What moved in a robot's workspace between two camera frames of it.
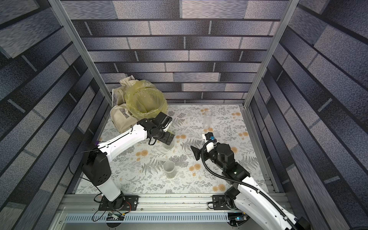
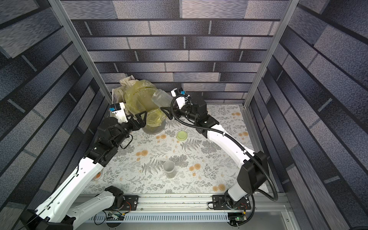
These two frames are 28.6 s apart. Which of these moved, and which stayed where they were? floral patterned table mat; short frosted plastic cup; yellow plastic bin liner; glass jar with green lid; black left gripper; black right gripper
Moved: black left gripper; black right gripper; glass jar with green lid
Stayed: floral patterned table mat; short frosted plastic cup; yellow plastic bin liner
